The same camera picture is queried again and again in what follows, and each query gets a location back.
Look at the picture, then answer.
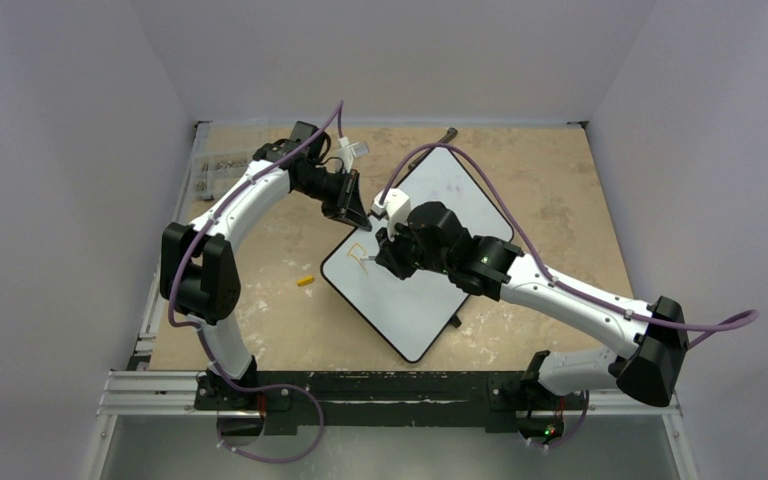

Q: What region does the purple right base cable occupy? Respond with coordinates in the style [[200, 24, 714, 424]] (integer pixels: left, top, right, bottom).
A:
[[526, 397, 589, 452]]

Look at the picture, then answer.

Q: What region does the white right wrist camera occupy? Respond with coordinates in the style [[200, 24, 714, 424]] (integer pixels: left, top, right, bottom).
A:
[[371, 188, 412, 240]]

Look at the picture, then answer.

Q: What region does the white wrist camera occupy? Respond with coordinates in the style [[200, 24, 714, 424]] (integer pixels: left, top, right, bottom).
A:
[[371, 188, 412, 240], [334, 136, 369, 172]]

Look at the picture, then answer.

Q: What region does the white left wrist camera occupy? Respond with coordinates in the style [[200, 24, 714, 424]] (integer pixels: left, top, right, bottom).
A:
[[334, 136, 369, 172]]

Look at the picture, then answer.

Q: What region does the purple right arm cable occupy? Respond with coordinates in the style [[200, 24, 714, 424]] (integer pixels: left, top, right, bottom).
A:
[[377, 142, 760, 349]]

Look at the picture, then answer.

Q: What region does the clear plastic screw box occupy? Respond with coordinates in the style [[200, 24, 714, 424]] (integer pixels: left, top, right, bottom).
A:
[[190, 151, 251, 200]]

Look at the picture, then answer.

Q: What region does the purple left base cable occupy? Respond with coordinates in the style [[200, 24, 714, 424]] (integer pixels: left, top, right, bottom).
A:
[[215, 382, 326, 466]]

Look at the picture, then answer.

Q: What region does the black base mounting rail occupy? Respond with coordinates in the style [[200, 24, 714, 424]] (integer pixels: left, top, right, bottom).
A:
[[194, 371, 585, 436]]

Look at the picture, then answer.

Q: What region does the white whiteboard black frame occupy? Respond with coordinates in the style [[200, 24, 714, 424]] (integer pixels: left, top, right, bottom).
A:
[[320, 148, 514, 364]]

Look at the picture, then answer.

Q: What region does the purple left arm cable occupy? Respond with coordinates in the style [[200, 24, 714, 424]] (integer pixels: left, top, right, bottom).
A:
[[166, 100, 346, 392]]

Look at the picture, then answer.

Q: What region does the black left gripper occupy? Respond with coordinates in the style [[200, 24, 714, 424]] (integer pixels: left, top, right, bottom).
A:
[[296, 168, 371, 232]]

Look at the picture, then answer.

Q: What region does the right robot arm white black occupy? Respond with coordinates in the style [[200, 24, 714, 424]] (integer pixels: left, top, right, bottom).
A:
[[372, 200, 689, 407]]

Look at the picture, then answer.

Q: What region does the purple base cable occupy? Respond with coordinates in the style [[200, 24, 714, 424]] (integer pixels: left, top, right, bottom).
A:
[[526, 397, 589, 452], [215, 382, 326, 466]]

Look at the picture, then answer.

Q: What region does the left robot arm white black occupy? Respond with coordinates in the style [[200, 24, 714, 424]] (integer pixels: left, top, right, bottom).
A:
[[159, 122, 371, 409]]

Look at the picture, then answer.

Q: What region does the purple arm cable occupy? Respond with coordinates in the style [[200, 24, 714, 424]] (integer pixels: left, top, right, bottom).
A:
[[377, 142, 760, 349], [166, 100, 346, 392]]

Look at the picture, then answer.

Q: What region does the yellow marker cap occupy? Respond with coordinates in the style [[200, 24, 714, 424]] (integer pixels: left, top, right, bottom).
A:
[[296, 275, 315, 287]]

